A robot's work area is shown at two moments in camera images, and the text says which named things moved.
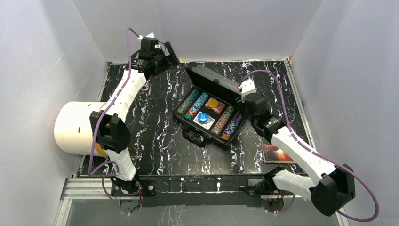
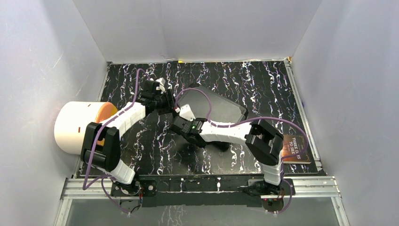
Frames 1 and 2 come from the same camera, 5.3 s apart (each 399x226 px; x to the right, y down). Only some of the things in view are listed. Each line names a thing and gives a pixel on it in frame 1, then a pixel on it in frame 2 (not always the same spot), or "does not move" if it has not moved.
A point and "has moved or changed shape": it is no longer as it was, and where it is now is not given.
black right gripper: [244, 106] → [193, 121]
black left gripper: [168, 54] → [168, 101]
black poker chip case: [213, 111] has moved or changed shape
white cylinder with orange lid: [73, 130] does not move
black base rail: [193, 190] does not move
